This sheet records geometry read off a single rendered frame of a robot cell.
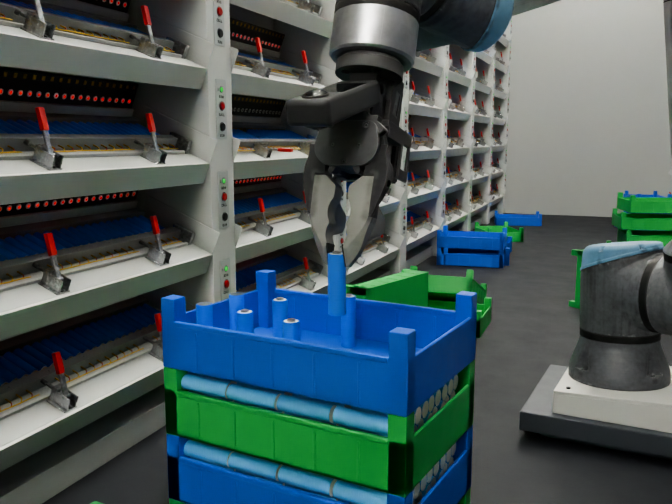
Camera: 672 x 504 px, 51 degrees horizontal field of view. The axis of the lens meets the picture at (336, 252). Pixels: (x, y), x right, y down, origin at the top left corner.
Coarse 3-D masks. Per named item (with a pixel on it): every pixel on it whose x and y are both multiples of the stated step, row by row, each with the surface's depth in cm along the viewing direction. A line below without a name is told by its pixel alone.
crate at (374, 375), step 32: (256, 288) 94; (192, 320) 82; (224, 320) 88; (256, 320) 94; (320, 320) 91; (384, 320) 86; (416, 320) 84; (448, 320) 82; (192, 352) 76; (224, 352) 74; (256, 352) 72; (288, 352) 70; (320, 352) 68; (352, 352) 66; (384, 352) 83; (416, 352) 66; (448, 352) 73; (256, 384) 73; (288, 384) 71; (320, 384) 69; (352, 384) 67; (384, 384) 65; (416, 384) 66
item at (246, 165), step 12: (240, 120) 188; (252, 120) 194; (264, 120) 200; (276, 120) 207; (300, 132) 211; (312, 132) 210; (240, 156) 160; (252, 156) 165; (276, 156) 176; (288, 156) 181; (300, 156) 187; (240, 168) 157; (252, 168) 163; (264, 168) 169; (276, 168) 175; (288, 168) 181; (300, 168) 189
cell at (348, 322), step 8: (352, 296) 84; (352, 304) 84; (352, 312) 84; (344, 320) 84; (352, 320) 84; (344, 328) 84; (352, 328) 84; (344, 336) 85; (352, 336) 85; (344, 344) 85; (352, 344) 85
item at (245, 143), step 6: (240, 144) 164; (246, 144) 167; (252, 144) 170; (270, 144) 179; (276, 144) 182; (282, 144) 185; (288, 144) 189; (294, 144) 192; (240, 150) 162; (246, 150) 165; (252, 150) 167
